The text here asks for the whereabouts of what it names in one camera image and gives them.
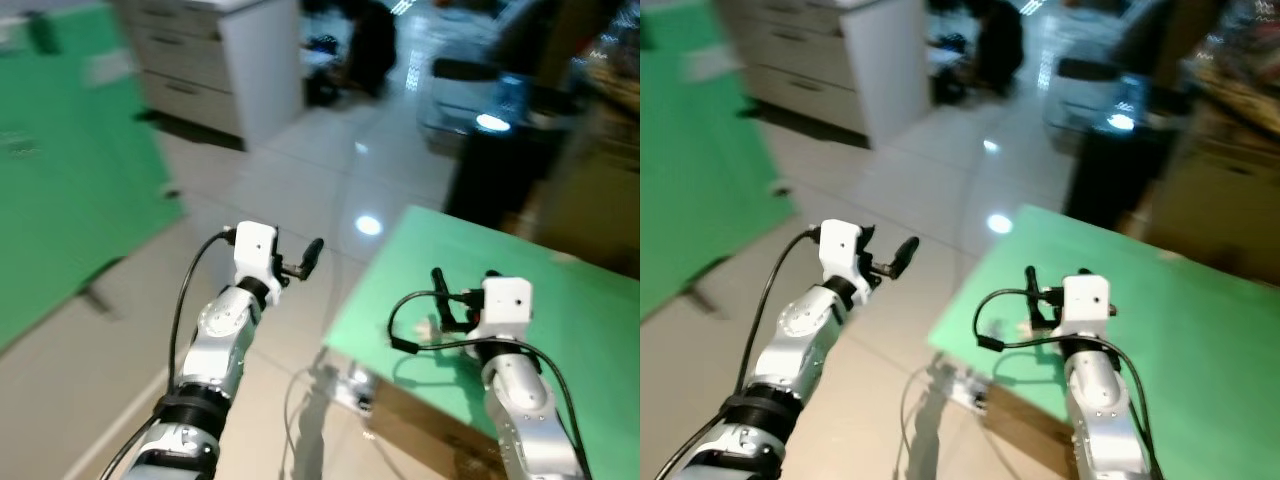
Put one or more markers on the green table with brown frame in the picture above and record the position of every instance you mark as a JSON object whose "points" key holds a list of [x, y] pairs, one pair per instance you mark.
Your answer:
{"points": [[585, 330], [1200, 340]]}

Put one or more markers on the silver metal table bracket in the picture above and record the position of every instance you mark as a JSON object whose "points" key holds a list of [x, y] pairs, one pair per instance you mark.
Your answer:
{"points": [[352, 388], [965, 385]]}

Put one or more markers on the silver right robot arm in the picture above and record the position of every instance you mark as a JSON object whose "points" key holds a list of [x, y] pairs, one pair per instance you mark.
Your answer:
{"points": [[1100, 410], [525, 410]]}

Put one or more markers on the person in black clothes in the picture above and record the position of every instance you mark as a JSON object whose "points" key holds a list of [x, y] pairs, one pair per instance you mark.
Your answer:
{"points": [[368, 45], [998, 45]]}

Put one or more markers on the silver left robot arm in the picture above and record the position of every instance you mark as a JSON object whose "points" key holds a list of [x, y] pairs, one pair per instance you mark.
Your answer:
{"points": [[800, 330], [215, 340]]}

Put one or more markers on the large green table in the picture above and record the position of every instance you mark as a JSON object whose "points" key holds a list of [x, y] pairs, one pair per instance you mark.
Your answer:
{"points": [[70, 180], [700, 170]]}

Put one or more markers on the key bunch with pink charm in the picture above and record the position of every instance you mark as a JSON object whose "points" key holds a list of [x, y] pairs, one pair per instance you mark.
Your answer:
{"points": [[1020, 327]]}

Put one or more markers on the brown wooden cabinet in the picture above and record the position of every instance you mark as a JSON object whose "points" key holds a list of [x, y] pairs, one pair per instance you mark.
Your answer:
{"points": [[600, 190], [1230, 190]]}

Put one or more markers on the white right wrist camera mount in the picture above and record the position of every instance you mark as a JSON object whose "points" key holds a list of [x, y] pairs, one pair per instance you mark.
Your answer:
{"points": [[508, 300], [1088, 300]]}

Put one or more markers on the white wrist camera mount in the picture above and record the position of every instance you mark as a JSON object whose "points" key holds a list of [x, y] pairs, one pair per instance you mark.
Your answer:
{"points": [[255, 250], [842, 248], [508, 300], [1088, 300]]}

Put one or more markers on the white plastic crate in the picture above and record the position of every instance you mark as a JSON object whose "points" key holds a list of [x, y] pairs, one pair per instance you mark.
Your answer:
{"points": [[1075, 95], [455, 100]]}

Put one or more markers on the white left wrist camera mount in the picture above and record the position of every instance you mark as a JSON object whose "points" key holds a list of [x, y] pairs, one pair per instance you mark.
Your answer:
{"points": [[255, 250], [842, 248]]}

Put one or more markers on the white drawer cabinet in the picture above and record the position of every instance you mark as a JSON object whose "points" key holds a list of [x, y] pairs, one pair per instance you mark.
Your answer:
{"points": [[262, 60], [890, 70]]}

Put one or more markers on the black standing device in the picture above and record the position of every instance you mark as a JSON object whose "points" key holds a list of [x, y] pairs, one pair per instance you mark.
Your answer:
{"points": [[500, 175], [1110, 175]]}

